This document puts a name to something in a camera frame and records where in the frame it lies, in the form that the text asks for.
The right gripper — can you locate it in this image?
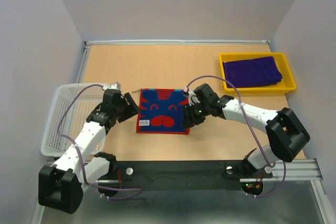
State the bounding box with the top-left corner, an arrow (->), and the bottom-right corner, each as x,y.
181,101 -> 211,130

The red blue patterned towel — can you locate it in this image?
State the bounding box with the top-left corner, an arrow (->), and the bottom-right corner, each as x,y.
136,89 -> 189,135

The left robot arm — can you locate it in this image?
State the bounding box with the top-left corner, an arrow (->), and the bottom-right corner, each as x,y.
38,82 -> 139,214

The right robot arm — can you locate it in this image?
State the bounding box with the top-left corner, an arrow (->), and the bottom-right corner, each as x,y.
183,84 -> 310,177

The white plastic basket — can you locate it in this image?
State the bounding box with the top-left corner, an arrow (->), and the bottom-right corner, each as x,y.
40,83 -> 103,158

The yellow plastic tray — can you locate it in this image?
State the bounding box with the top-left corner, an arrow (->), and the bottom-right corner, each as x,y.
219,52 -> 297,95

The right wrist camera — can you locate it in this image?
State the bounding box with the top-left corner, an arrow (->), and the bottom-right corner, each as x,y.
183,87 -> 199,106

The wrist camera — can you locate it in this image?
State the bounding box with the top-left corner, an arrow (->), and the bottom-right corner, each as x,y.
183,87 -> 199,106
102,82 -> 121,91

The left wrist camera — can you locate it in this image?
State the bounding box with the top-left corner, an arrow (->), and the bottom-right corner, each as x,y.
102,82 -> 121,91

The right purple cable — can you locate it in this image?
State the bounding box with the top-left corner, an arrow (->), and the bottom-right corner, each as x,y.
183,75 -> 287,198

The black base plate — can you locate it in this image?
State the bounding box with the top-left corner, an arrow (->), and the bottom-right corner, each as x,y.
98,160 -> 272,191

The aluminium back rail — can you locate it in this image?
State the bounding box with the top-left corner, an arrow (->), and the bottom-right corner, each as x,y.
85,39 -> 269,46

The aluminium rail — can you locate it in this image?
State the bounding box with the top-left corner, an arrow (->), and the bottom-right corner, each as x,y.
43,158 -> 323,183
85,39 -> 269,46

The aluminium front rail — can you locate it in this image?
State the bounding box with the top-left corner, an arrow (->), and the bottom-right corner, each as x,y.
43,158 -> 323,183

